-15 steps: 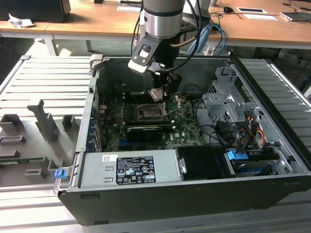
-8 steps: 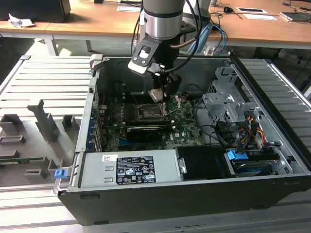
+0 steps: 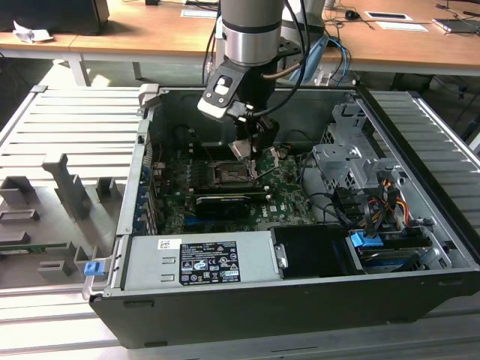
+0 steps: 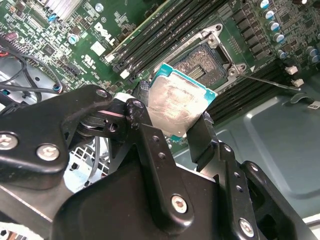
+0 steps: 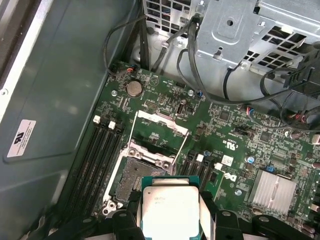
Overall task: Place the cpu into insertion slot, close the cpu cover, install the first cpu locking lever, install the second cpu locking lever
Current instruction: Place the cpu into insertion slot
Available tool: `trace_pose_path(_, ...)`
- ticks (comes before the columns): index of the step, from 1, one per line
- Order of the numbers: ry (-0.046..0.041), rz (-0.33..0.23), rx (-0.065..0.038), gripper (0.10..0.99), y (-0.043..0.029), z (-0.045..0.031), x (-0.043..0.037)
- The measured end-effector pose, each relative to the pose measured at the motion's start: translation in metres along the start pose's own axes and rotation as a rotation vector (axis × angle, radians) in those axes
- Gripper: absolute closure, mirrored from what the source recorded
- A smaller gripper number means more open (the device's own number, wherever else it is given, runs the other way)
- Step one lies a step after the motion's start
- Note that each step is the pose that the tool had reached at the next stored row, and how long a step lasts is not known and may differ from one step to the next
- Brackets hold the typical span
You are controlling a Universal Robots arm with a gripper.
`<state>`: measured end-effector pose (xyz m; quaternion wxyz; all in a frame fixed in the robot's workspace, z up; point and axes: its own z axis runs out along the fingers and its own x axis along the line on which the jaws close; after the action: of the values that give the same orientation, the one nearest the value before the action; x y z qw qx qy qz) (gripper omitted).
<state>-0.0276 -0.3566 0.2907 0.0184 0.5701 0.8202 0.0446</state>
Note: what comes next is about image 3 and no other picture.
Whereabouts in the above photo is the silver CPU with green edge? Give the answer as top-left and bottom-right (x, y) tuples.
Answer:
(228, 138), (251, 161)

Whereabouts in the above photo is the metal socket cover frame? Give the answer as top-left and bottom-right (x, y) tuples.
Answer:
(247, 147), (281, 180)

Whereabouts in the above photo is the metal wire locking lever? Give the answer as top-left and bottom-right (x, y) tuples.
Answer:
(202, 143), (217, 167)
(257, 163), (281, 179)

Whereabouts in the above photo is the CPU socket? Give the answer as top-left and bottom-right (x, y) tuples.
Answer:
(211, 159), (260, 188)

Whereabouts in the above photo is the black RAM slot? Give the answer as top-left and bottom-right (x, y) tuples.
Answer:
(194, 181), (269, 192)
(193, 190), (273, 202)

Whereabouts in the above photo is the silver metal disk bay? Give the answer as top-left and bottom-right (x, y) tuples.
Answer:
(310, 101), (408, 198)

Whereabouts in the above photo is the grey case latch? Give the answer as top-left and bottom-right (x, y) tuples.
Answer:
(137, 84), (161, 110)

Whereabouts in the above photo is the green motherboard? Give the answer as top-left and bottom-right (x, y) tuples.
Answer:
(149, 144), (314, 236)

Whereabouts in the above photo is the long wooden desk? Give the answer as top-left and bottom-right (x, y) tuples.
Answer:
(0, 0), (480, 89)

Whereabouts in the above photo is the black graphics card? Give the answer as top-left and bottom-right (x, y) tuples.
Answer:
(194, 193), (251, 221)

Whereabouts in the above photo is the black power connector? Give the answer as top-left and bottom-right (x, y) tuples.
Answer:
(334, 188), (362, 219)

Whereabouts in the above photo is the white paper sheet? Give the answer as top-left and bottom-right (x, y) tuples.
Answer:
(376, 20), (431, 33)

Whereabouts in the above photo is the grey power supply box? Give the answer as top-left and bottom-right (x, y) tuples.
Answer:
(120, 229), (283, 293)

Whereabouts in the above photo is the grey notebook device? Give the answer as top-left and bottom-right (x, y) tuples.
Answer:
(432, 16), (480, 35)

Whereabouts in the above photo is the black box on desk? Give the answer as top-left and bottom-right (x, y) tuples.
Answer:
(0, 0), (110, 37)

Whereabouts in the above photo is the black grey PC case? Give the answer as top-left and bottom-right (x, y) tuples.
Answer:
(88, 84), (480, 350)

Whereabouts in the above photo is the crumpled white paper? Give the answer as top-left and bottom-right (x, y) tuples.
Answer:
(12, 20), (54, 44)

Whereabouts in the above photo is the blue plastic clip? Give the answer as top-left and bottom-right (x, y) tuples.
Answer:
(84, 261), (105, 278)

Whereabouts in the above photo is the grey parts rack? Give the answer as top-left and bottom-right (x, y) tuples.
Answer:
(0, 151), (128, 292)

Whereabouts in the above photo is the green RAM stick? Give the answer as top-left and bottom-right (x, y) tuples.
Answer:
(0, 242), (68, 254)

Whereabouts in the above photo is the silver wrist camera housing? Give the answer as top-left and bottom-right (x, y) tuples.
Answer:
(197, 61), (245, 119)

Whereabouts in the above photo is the blue cable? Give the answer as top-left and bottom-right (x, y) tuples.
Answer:
(325, 34), (353, 83)

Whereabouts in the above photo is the yellow orange power wire bundle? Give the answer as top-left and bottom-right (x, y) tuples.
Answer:
(365, 178), (410, 228)

